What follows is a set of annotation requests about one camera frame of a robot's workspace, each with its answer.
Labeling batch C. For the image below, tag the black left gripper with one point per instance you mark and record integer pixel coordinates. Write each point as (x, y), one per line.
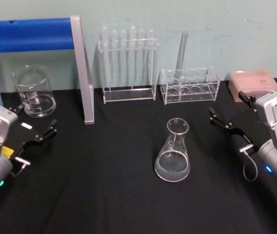
(22, 136)

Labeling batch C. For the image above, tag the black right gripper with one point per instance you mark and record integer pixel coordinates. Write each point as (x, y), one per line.
(248, 131)

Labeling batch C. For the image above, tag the clear glass beaker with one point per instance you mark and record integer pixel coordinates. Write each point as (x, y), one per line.
(34, 97)

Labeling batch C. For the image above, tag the pink pipette tip box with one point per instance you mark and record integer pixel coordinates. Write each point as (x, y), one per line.
(253, 81)

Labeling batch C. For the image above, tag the low clear acrylic rack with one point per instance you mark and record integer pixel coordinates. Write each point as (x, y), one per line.
(189, 93)

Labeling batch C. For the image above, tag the long clear glass tube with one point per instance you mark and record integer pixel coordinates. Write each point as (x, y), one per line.
(182, 53)

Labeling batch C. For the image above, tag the clear glass conical flask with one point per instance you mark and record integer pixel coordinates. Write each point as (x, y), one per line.
(173, 161)

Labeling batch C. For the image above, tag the blue and grey pipette stand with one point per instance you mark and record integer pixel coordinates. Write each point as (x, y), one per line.
(31, 34)

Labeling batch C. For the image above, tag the black table cloth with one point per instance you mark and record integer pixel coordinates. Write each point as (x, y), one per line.
(109, 170)

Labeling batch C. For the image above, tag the tall clear acrylic tube rack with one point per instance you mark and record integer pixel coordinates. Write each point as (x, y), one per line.
(128, 96)

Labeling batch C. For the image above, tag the clear glass test tube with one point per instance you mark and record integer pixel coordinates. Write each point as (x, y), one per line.
(141, 51)
(105, 48)
(114, 51)
(123, 51)
(132, 48)
(151, 51)

